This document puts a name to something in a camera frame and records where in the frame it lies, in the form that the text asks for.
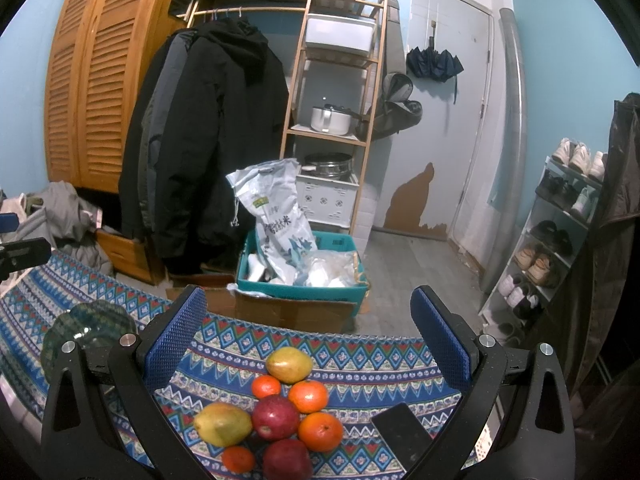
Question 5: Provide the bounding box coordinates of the yellow-green pear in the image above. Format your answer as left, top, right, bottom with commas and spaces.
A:
193, 402, 253, 448

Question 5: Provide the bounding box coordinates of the small orange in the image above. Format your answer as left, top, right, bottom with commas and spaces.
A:
250, 375, 282, 399
221, 445, 256, 474

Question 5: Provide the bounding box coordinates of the red apple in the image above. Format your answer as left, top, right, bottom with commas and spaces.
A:
262, 439, 312, 480
250, 394, 300, 441

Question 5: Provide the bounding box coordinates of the yellow pear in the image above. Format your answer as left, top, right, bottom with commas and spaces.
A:
265, 347, 312, 385

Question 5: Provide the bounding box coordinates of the large orange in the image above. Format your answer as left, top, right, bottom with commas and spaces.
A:
297, 412, 344, 453

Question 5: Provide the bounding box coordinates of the red apple front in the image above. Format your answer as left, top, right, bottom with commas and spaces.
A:
262, 439, 312, 480

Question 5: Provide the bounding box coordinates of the dark glass scalloped plate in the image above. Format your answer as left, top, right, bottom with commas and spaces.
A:
40, 300, 138, 382

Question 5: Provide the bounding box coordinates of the black smartphone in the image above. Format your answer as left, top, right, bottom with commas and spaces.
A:
371, 403, 433, 471

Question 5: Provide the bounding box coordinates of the cardboard box under crate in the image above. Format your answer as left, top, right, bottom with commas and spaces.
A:
165, 284, 372, 335

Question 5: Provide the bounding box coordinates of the wooden drawer box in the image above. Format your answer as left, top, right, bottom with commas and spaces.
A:
96, 230, 165, 285

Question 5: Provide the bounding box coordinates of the patterned blue tablecloth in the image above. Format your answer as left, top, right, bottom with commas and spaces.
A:
1, 252, 461, 479

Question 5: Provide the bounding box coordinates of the dark hanging jacket right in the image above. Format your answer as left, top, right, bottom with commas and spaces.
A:
525, 93, 639, 477

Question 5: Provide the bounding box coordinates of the teal plastic crate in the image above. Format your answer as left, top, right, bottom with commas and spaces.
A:
235, 230, 369, 316

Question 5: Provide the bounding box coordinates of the shoe rack with shoes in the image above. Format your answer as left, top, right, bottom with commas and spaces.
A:
480, 138, 606, 347

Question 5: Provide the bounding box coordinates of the grey clothes pile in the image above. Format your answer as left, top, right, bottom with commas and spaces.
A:
1, 181, 114, 275

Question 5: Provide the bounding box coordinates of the clear plastic bag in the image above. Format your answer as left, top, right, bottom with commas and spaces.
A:
294, 250, 364, 288

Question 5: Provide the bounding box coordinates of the grey door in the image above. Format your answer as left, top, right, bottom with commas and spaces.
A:
373, 0, 492, 240

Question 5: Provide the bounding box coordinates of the white patterned storage box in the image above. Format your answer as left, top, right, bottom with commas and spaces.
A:
296, 174, 359, 229

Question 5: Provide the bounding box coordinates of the white rice bag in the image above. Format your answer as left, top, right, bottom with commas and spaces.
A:
227, 158, 317, 285

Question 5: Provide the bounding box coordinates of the steel pot with lid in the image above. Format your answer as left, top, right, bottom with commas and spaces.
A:
302, 153, 354, 180

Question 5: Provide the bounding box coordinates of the grey hanging bag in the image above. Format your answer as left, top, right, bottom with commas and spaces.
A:
372, 0, 423, 141

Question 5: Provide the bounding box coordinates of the black hanging coat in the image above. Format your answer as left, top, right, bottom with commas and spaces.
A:
118, 18, 288, 276

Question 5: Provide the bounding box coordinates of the wooden shelf rack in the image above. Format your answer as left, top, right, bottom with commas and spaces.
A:
279, 0, 387, 234

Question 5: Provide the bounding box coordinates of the white cooking pot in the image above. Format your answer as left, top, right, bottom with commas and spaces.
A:
310, 105, 352, 136

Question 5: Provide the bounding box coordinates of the dark folded umbrella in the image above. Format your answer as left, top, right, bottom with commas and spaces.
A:
406, 47, 464, 102

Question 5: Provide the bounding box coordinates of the wooden louvered wardrobe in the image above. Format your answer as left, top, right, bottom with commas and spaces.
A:
43, 0, 188, 195

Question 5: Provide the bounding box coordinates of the white storage bin on shelf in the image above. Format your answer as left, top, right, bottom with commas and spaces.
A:
305, 13, 376, 56

